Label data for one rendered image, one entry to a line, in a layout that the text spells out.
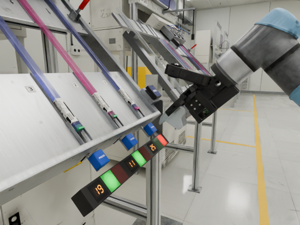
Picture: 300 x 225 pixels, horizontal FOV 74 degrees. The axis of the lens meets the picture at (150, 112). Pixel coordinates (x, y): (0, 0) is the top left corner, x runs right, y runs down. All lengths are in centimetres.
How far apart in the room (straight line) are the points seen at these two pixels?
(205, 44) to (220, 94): 456
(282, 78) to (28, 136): 47
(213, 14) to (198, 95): 789
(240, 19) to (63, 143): 796
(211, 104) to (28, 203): 61
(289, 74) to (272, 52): 5
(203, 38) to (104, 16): 356
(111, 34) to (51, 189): 123
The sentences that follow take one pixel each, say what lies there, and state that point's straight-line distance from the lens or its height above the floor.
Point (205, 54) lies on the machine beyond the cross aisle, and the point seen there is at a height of 119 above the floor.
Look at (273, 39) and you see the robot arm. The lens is 46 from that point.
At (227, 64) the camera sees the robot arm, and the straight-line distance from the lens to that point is 46.
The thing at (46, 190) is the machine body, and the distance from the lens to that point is 79.
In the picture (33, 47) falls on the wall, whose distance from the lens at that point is 270.
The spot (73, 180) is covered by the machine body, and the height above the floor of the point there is 44.
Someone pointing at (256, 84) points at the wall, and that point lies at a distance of 800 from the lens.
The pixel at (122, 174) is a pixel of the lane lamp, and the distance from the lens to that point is 43.
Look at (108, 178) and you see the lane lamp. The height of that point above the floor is 66.
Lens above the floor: 87
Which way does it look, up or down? 12 degrees down
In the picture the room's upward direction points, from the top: straight up
